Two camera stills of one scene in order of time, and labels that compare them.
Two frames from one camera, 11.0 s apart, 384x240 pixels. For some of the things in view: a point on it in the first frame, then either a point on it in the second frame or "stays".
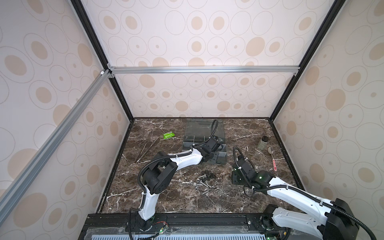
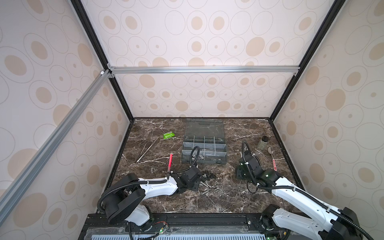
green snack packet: [168, 135] stays
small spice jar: [262, 143] stays
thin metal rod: [138, 159] stays
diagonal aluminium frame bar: [59, 130] stays
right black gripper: [233, 177] to [238, 171]
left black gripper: [214, 152] to [196, 186]
